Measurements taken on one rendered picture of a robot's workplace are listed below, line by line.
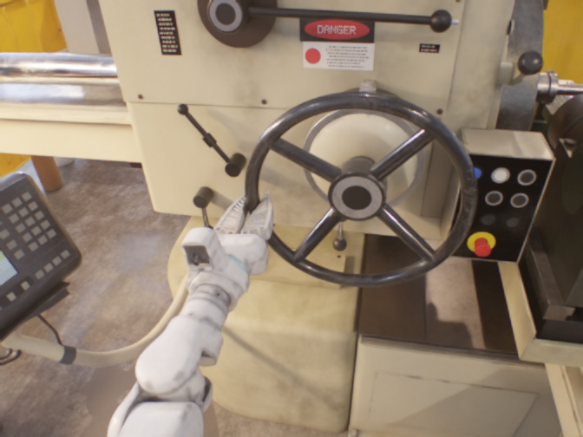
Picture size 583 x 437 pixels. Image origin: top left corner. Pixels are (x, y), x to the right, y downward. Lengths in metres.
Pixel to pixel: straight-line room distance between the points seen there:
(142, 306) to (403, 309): 1.43
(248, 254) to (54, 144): 1.12
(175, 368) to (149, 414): 0.05
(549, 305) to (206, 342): 0.76
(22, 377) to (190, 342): 1.92
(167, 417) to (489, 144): 0.68
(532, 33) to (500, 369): 0.95
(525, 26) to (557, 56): 2.49
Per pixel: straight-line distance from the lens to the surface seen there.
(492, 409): 1.69
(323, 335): 1.43
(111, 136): 1.51
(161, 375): 0.51
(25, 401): 2.32
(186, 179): 1.09
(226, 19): 0.82
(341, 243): 1.04
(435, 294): 1.56
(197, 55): 0.94
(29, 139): 1.71
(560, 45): 3.53
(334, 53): 0.87
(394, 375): 1.53
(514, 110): 1.04
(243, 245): 0.65
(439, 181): 0.97
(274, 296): 1.52
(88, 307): 2.56
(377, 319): 1.44
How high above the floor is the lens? 1.71
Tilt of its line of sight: 37 degrees down
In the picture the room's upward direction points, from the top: 2 degrees counter-clockwise
